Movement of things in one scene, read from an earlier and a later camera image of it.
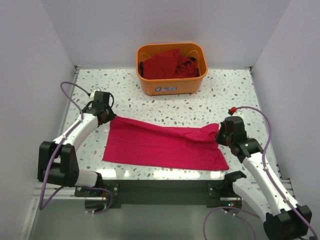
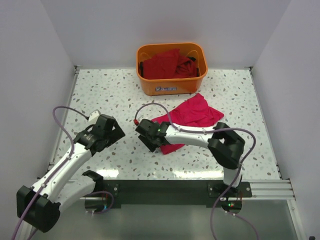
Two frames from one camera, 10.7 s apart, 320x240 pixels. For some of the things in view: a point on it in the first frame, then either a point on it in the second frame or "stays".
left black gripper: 111,115 → 116,133
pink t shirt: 184,146 → 195,113
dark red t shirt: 169,64 stays
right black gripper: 218,139 → 151,145
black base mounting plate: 118,192 stays
